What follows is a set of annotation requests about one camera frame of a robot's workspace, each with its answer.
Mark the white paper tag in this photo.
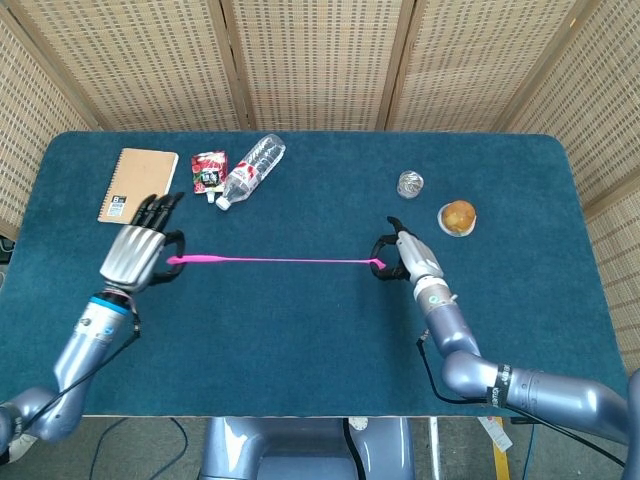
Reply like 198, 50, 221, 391
477, 417, 511, 451

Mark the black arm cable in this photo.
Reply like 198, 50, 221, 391
0, 298, 144, 464
417, 329, 640, 471

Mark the blue table mat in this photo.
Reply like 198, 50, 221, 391
0, 131, 631, 419

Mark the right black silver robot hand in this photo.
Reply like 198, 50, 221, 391
370, 215, 446, 289

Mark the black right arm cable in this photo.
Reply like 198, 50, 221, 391
417, 329, 640, 471

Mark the woven bamboo folding screen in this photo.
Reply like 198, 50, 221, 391
0, 0, 640, 381

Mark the brown spiral notebook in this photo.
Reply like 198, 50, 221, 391
96, 147, 180, 225

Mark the red drink pouch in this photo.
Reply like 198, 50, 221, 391
191, 151, 229, 204

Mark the black torso cable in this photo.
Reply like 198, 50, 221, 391
342, 417, 364, 480

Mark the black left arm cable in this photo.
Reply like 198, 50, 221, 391
0, 298, 144, 464

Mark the pink stretchy stick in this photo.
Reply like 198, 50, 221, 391
166, 253, 387, 271

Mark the crumpled foil ball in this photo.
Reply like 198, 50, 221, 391
397, 170, 426, 200

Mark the metal table leg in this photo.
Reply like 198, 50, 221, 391
427, 418, 444, 480

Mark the blue-grey robot torso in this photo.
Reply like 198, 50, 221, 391
198, 417, 415, 480

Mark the clear plastic water bottle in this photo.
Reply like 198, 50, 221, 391
215, 133, 287, 211

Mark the blue floor cable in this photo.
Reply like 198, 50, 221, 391
89, 417, 189, 480

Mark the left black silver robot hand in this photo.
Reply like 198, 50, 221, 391
99, 192, 187, 294

